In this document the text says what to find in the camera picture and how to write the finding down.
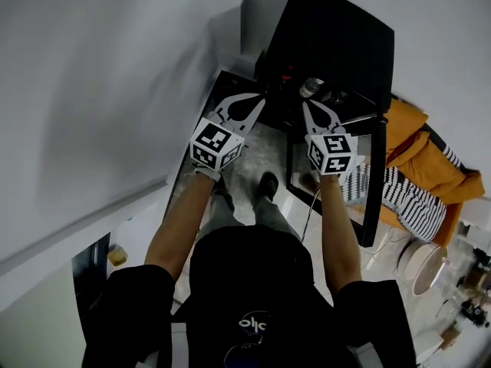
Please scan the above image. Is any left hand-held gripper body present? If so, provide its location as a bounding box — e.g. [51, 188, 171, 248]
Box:
[189, 110, 249, 173]

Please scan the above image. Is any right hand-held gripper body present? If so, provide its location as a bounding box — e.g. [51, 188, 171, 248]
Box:
[305, 130, 366, 176]

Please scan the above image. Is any bottle with green cap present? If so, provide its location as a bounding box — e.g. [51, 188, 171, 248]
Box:
[325, 88, 352, 107]

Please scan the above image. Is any clear white-capped bottle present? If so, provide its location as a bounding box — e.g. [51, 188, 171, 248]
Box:
[298, 77, 325, 99]

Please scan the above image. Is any red-capped dark bottle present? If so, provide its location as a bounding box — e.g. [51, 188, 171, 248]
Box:
[281, 65, 295, 91]

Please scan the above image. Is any person's right forearm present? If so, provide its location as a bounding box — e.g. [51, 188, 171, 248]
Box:
[318, 172, 364, 294]

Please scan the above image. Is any person's left forearm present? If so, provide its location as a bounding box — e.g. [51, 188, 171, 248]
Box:
[143, 172, 216, 281]

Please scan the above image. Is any black framed glass cabinet door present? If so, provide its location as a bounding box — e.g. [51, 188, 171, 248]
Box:
[285, 109, 388, 248]

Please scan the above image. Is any person's right black shoe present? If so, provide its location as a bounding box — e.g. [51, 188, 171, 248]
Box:
[257, 170, 280, 202]

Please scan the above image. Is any orange cushion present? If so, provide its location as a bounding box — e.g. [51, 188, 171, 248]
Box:
[386, 98, 429, 163]
[387, 126, 463, 193]
[433, 168, 486, 207]

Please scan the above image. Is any person's left leg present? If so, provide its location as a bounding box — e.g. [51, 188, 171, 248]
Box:
[197, 193, 246, 241]

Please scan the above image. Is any person's leg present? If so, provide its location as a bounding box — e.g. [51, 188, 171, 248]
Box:
[251, 195, 302, 241]
[197, 193, 246, 241]

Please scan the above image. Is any person's right leg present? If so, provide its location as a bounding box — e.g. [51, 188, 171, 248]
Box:
[251, 195, 302, 241]

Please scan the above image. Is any black cabinet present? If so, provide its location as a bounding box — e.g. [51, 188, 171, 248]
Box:
[239, 0, 396, 130]

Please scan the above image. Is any orange sofa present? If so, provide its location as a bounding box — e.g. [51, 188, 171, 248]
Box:
[379, 97, 486, 248]

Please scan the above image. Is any black white striped blanket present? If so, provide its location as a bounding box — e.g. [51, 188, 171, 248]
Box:
[341, 163, 448, 243]

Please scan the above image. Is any small striped cushion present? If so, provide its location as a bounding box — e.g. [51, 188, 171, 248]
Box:
[443, 146, 467, 172]

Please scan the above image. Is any person's black shirt torso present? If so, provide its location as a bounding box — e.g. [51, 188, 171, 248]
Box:
[81, 224, 417, 368]

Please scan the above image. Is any tan block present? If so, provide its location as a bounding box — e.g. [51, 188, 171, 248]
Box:
[107, 245, 128, 268]

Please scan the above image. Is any white low cabinet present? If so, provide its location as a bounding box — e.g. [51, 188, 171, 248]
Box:
[458, 197, 491, 252]

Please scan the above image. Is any white wrist strap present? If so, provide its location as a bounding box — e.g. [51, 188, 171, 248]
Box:
[194, 166, 222, 182]

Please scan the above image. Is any black cable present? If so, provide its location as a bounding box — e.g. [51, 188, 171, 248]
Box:
[301, 188, 322, 242]

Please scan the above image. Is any white floor cable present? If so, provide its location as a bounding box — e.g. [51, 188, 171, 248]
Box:
[360, 226, 414, 271]

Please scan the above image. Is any white chest strap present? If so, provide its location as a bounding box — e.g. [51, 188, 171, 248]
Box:
[347, 341, 379, 368]
[170, 322, 189, 368]

